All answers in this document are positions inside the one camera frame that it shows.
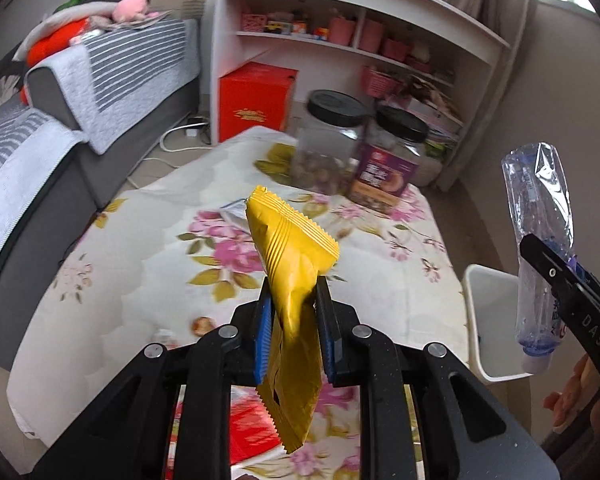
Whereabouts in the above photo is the person's hand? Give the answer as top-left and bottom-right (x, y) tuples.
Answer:
(543, 356), (600, 434)

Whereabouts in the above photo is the pink bucket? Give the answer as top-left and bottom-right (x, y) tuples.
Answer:
(358, 18), (385, 53)
(327, 15), (356, 47)

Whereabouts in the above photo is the grey sofa striped cover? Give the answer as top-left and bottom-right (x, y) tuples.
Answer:
(0, 0), (201, 370)

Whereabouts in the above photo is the yellow snack wrapper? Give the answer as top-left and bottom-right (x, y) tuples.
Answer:
(246, 186), (339, 454)

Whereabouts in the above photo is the white plastic trash bin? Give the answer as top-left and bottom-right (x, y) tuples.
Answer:
(463, 264), (529, 385)

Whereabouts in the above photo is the pink woven basket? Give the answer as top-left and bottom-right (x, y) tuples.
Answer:
(361, 65), (400, 99)

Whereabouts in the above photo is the stack of books and papers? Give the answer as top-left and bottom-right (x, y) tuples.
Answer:
(399, 76), (464, 138)

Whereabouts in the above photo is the pink bucket left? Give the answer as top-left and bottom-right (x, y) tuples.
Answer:
(327, 15), (356, 47)

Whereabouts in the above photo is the red cardboard box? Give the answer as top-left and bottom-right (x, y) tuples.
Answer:
(219, 62), (298, 142)

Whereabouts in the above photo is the pink plush toy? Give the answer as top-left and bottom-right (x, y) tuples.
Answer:
(111, 0), (160, 24)

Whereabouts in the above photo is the clear jar black lid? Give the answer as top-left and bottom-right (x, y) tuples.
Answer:
(289, 89), (370, 195)

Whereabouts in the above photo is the floral tablecloth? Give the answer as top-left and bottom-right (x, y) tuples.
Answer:
(6, 127), (469, 444)

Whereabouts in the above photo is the blue white small packet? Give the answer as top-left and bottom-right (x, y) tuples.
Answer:
(219, 198), (250, 233)

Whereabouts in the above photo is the purple label snack jar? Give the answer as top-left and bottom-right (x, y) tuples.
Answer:
(347, 104), (429, 216)

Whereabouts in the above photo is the red instant noodle wrapper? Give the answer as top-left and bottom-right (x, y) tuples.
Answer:
(228, 386), (284, 479)

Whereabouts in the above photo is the crushed clear plastic bottle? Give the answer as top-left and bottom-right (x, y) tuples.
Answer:
(502, 142), (576, 375)

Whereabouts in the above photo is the white power cable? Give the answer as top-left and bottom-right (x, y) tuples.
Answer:
(127, 118), (212, 190)

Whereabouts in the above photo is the white curved shelf unit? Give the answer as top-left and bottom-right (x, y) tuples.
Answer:
(199, 0), (513, 146)

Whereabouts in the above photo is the pink bucket right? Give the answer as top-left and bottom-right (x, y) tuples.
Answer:
(358, 18), (385, 53)

